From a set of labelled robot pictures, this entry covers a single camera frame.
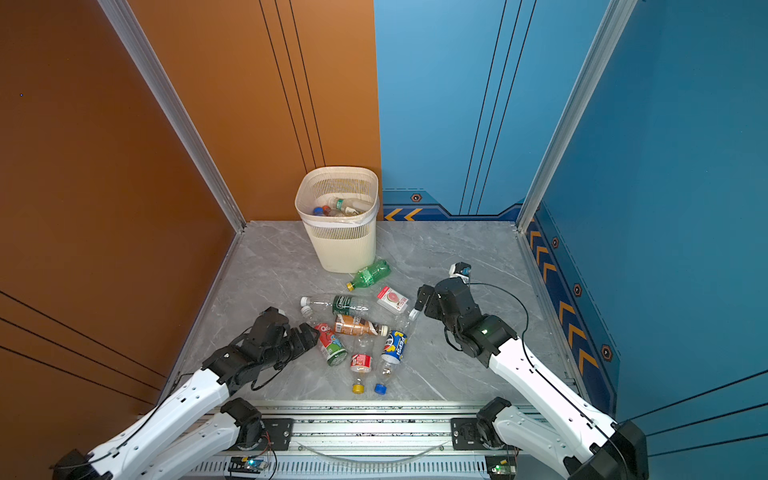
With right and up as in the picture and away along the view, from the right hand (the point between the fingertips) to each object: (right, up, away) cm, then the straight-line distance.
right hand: (429, 295), depth 78 cm
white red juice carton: (-10, -4, +16) cm, 19 cm away
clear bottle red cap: (-32, +25, +26) cm, 48 cm away
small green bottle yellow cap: (-17, +3, +21) cm, 28 cm away
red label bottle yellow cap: (-18, -18, +2) cm, 26 cm away
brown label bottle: (-22, -10, +9) cm, 25 cm away
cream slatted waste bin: (-25, +14, +21) cm, 36 cm away
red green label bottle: (-27, -15, +5) cm, 31 cm away
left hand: (-31, -12, +3) cm, 34 cm away
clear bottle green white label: (-28, +27, +24) cm, 46 cm away
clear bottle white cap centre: (-6, -10, +13) cm, 18 cm away
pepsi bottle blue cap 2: (-10, -17, +4) cm, 20 cm away
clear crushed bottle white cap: (-36, -8, +15) cm, 40 cm away
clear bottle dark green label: (-25, -5, +13) cm, 28 cm away
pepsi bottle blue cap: (-35, +25, +23) cm, 49 cm away
